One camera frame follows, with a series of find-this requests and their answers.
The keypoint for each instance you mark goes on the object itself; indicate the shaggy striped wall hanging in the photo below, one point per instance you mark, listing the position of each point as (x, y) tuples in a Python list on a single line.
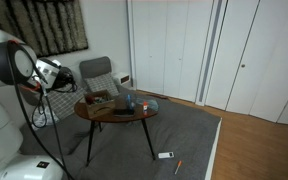
[(57, 23)]

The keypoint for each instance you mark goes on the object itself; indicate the white glue stick orange cap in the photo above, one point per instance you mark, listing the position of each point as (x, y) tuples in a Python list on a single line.
[(145, 106)]

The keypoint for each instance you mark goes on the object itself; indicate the plain white closet doors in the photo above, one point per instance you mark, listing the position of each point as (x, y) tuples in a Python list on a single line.
[(170, 46)]

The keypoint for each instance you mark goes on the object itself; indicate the coloured markers pile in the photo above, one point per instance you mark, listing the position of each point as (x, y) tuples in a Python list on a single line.
[(100, 99)]

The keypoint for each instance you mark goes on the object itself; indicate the white remote control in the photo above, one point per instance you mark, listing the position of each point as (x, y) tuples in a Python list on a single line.
[(166, 155)]

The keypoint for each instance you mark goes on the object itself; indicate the open cardboard box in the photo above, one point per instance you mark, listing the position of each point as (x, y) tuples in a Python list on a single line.
[(100, 106)]

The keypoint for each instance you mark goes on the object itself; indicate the grey bed cover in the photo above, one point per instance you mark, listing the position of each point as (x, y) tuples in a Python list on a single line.
[(124, 146)]

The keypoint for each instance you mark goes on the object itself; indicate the white closet doors with knobs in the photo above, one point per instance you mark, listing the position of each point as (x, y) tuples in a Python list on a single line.
[(267, 56)]

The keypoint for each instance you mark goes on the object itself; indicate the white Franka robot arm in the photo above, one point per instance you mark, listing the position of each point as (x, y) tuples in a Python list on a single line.
[(0, 123)]

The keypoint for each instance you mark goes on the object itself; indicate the orange pen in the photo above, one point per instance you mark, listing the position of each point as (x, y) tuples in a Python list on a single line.
[(178, 167)]

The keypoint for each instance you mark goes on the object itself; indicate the white crumpled cloth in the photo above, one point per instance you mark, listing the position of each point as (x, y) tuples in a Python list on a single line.
[(52, 116)]

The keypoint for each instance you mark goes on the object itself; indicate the grey patterned pillow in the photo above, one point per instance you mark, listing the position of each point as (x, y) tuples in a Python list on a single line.
[(102, 85), (65, 103)]

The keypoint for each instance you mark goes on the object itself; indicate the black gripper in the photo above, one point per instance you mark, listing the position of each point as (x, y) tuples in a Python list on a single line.
[(64, 78)]

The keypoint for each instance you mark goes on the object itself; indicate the blue pen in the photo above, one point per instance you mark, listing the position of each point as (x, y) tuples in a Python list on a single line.
[(129, 100)]

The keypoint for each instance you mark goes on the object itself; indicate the blue cup on table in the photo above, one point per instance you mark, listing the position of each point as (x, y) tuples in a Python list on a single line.
[(124, 101)]

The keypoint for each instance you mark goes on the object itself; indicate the black flat case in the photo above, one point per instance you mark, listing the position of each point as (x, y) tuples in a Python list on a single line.
[(124, 112)]

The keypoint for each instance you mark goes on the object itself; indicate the teal crumpled cloth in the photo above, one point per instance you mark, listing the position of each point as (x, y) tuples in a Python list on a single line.
[(152, 104)]

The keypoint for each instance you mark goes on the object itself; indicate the grey headboard cushion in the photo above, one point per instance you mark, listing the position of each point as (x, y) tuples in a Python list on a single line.
[(29, 98), (95, 66)]

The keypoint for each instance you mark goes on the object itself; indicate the round wooden table black legs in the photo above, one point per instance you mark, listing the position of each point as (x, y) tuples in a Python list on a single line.
[(117, 119)]

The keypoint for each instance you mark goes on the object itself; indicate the white nightstand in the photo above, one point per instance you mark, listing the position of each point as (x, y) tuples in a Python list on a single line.
[(122, 79)]

